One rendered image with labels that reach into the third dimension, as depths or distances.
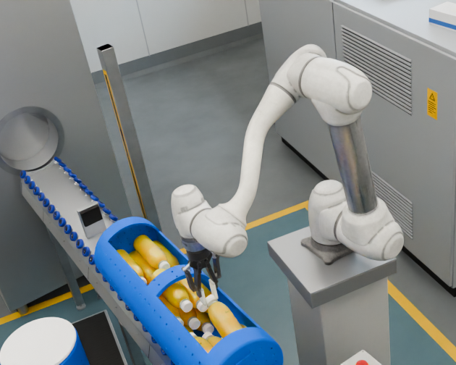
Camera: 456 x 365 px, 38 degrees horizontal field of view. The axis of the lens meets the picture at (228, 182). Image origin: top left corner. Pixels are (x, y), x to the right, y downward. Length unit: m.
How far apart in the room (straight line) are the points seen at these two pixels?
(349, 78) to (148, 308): 1.03
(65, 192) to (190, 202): 1.68
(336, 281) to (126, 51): 5.05
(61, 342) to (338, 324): 1.04
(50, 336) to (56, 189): 1.22
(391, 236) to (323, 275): 0.32
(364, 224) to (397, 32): 1.42
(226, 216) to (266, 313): 2.06
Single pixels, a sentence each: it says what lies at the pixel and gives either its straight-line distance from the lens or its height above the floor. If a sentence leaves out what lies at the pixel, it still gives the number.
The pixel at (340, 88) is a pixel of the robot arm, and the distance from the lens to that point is 1.93.
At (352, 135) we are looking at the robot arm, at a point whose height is 1.68.
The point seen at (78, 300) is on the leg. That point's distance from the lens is 4.21.
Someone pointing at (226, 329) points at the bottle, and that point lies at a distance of 2.18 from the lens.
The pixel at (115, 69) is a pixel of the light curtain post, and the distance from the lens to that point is 3.07.
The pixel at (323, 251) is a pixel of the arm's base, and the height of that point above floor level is 1.10.
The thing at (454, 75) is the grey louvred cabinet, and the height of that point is 1.35.
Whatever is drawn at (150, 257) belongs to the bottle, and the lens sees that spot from 2.58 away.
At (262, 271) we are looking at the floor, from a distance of 4.16.
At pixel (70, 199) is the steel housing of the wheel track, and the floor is 0.93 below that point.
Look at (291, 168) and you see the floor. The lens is 5.08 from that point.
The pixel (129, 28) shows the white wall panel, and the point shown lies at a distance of 7.07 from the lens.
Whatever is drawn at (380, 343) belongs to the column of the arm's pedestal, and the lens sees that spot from 2.87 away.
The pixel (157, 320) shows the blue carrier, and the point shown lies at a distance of 2.29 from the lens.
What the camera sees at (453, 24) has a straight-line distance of 3.36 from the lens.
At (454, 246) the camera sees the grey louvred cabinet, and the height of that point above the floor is 0.38.
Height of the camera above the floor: 2.71
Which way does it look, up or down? 33 degrees down
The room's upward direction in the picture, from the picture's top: 11 degrees counter-clockwise
